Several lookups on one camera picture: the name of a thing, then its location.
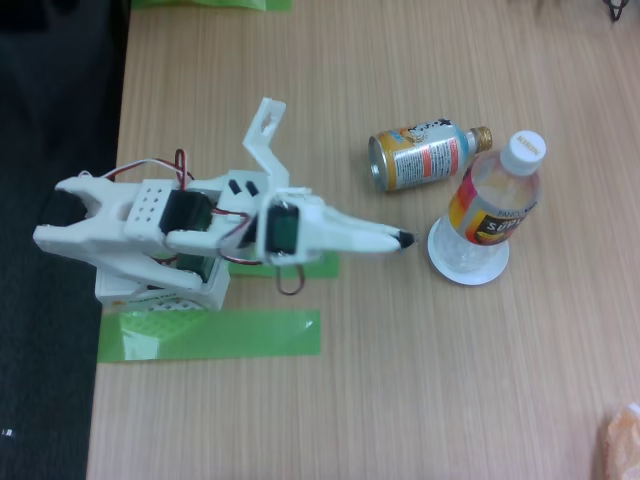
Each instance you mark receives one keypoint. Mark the long green tape strip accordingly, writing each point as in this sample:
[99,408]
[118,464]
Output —
[250,335]

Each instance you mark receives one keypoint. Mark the small white round plate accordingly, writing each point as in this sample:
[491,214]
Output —
[470,279]

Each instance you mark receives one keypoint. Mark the short green tape strip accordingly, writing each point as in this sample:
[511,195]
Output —
[322,267]

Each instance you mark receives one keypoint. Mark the orange plastic bag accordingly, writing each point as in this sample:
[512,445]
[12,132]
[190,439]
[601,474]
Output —
[625,440]

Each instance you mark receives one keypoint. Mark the white empty camera mount bracket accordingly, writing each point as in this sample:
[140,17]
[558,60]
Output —
[270,160]

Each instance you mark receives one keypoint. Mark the green tape at table edge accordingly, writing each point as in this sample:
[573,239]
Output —
[200,4]

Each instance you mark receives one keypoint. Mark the clear plastic bottle orange label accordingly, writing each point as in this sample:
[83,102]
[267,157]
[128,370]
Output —
[495,200]

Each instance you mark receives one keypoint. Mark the metal bottle can gold cap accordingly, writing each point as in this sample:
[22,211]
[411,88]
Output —
[425,157]

